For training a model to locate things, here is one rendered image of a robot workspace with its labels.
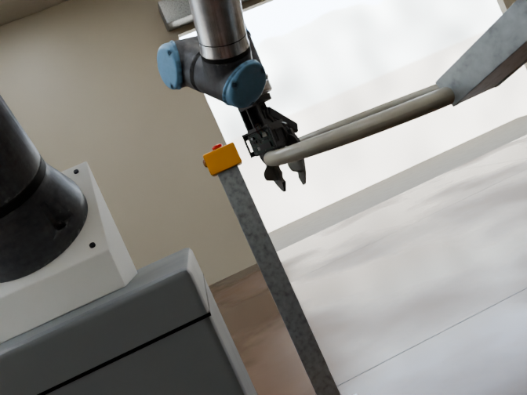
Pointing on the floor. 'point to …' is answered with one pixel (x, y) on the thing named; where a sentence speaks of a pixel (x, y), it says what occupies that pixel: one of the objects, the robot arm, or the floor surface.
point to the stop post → (270, 266)
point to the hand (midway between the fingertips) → (293, 182)
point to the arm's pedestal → (132, 342)
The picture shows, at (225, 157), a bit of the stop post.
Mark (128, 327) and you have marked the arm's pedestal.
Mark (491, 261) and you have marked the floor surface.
